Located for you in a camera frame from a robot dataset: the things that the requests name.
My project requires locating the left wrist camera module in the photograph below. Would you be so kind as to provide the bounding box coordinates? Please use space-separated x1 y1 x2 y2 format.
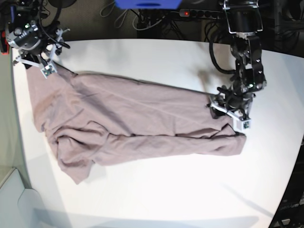
234 119 251 132

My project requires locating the blue box overhead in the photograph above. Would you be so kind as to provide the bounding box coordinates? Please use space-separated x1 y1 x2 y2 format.
115 0 182 10

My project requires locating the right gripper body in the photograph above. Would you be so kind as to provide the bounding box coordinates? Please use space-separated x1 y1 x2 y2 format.
13 28 70 69

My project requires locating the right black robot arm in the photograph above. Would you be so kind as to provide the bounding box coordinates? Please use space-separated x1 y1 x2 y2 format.
0 0 74 77

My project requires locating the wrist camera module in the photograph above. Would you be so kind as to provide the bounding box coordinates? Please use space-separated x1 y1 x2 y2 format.
234 119 251 132
40 62 57 78

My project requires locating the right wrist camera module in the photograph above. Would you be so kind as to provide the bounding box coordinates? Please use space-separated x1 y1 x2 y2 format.
40 62 57 78

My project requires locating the mauve t-shirt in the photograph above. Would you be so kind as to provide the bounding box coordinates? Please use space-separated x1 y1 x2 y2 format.
26 66 246 184

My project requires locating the white power strip red switch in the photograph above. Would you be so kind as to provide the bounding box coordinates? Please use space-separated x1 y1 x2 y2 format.
179 9 221 19

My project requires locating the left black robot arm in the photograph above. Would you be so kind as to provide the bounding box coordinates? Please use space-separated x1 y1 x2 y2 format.
207 0 267 126

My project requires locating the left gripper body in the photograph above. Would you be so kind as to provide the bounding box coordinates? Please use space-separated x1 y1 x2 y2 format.
206 86 256 120

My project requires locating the red black clamp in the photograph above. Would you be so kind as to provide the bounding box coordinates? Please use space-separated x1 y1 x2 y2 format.
0 30 10 55

